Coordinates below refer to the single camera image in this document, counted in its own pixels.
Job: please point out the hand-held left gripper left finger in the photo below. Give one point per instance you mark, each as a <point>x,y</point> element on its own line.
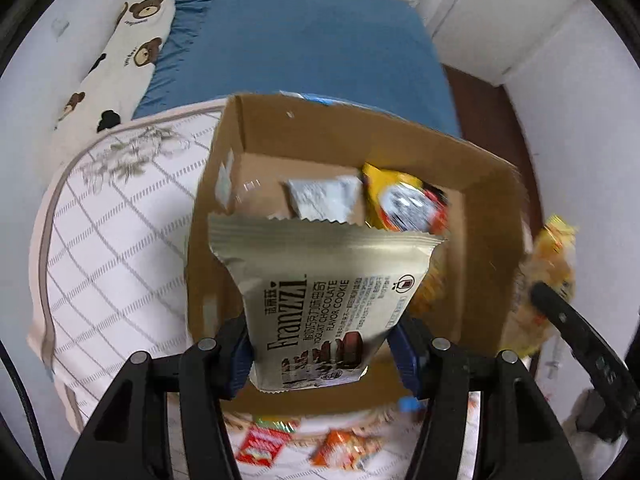
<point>239,365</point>

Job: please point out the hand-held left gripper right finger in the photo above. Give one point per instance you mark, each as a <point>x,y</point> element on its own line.
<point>406,360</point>

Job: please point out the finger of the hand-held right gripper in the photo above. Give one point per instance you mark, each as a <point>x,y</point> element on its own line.
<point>580,330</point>

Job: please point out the clear yellow snack bag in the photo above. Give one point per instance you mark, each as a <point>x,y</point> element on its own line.
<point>545,265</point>

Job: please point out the red striped snack packet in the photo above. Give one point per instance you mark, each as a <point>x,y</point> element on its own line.
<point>260,447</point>

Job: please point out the orange snack packet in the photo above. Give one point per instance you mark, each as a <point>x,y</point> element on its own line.
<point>345,452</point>

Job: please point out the beige cookie packet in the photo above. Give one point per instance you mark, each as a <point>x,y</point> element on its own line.
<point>320,270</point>

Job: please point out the cardboard box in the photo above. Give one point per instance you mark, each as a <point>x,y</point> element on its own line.
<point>350,135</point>

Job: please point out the yellow and red snack packet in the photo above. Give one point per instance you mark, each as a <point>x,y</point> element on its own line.
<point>395,195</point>

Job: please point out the white quilted floral blanket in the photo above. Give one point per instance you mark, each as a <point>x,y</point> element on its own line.
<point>125,240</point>

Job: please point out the silver snack packet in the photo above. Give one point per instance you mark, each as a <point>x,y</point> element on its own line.
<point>325,197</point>

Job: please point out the bear print pillow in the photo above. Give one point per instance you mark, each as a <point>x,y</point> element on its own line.
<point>125,65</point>

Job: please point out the white wardrobe door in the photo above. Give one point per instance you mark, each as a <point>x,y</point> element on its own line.
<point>500,15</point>

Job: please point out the blue bed sheet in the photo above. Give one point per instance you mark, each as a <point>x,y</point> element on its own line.
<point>310,45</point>

